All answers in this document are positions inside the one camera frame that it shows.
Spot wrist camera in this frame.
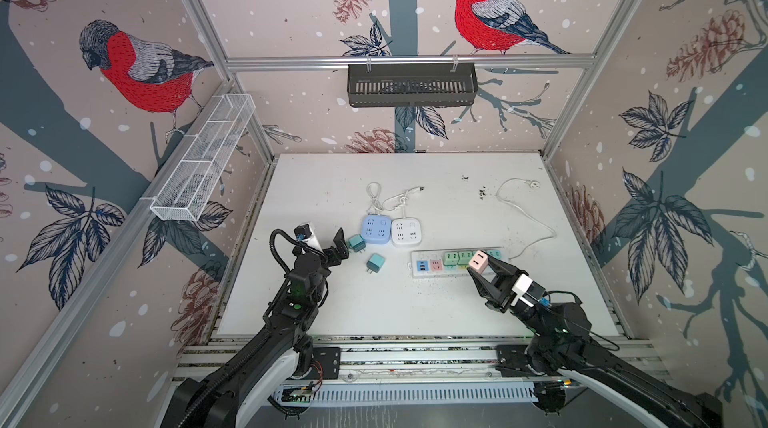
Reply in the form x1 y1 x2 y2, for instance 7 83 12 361
292 223 323 253
511 274 549 308

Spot black wire basket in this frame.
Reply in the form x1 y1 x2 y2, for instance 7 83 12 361
347 63 478 108

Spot white power strip cable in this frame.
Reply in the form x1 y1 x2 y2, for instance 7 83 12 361
495 177 558 261

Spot white mesh shelf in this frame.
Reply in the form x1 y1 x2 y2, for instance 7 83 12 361
150 93 255 222

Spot white bundled cable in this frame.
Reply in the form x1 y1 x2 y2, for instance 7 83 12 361
383 185 426 219
365 181 385 216

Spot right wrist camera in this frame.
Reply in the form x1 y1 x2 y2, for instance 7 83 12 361
511 274 549 308

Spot blue square power socket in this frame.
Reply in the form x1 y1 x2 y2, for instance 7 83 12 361
360 214 392 245

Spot brown plug adapter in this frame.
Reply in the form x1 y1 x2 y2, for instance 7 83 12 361
468 250 489 274

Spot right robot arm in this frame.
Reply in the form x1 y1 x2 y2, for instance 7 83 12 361
467 250 723 427

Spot green plug adapter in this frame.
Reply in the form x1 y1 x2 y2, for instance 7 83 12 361
442 251 459 267
458 251 474 266
347 234 366 253

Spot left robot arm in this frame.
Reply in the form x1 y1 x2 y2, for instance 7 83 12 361
160 224 349 427

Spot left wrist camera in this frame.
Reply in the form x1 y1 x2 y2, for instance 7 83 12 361
292 223 323 253

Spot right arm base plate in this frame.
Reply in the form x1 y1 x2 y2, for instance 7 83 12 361
495 343 582 379

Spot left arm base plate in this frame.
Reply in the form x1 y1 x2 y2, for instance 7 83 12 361
291 347 341 381

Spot long white power strip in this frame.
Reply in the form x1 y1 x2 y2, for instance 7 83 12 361
409 248 478 278

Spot white square power socket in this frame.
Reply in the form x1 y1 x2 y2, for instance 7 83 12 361
391 217 423 247

